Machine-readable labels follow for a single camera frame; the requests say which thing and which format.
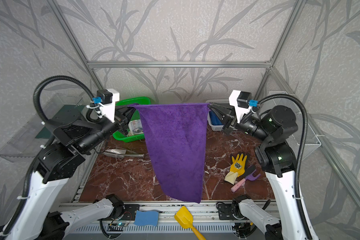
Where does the blue towel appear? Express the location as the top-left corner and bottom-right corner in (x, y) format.
(209, 111), (223, 126)

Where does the purple towel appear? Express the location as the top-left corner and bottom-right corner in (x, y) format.
(134, 103), (210, 203)

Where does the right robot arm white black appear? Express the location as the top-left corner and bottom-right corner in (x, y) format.
(208, 91), (319, 240)

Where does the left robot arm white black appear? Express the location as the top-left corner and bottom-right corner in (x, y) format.
(0, 76), (135, 240)

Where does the green plastic basket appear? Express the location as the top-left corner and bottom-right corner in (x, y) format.
(113, 97), (151, 143)

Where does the white light-blue towel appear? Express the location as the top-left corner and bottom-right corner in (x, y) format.
(128, 120), (144, 137)

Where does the white plastic basket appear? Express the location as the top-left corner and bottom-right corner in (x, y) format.
(206, 99), (230, 132)

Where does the silver metal trowel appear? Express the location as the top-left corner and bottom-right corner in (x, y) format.
(103, 149), (145, 159)

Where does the yellow packet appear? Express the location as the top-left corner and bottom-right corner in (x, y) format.
(230, 153), (247, 177)

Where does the pale yellow cloth piece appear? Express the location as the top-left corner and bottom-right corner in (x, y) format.
(225, 172), (238, 185)

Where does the purple small toy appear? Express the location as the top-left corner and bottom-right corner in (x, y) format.
(245, 173), (261, 181)

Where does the blue sponge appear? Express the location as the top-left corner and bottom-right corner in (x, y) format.
(134, 211), (159, 227)

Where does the small circuit board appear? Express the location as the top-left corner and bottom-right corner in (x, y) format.
(107, 222), (130, 232)

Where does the yellow plastic shovel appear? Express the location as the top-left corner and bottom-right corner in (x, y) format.
(175, 206), (206, 240)

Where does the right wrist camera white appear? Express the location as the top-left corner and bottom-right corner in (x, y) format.
(229, 90), (258, 123)

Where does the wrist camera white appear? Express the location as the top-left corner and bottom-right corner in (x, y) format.
(229, 90), (258, 123)
(87, 89), (120, 123)

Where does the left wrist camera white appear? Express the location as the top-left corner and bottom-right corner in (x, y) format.
(87, 89), (120, 123)

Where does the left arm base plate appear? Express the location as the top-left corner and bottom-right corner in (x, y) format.
(103, 204), (140, 222)

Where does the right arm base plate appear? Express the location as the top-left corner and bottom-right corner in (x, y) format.
(216, 202), (237, 221)

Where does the clear acrylic wall shelf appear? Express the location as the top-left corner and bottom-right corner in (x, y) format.
(0, 94), (86, 163)

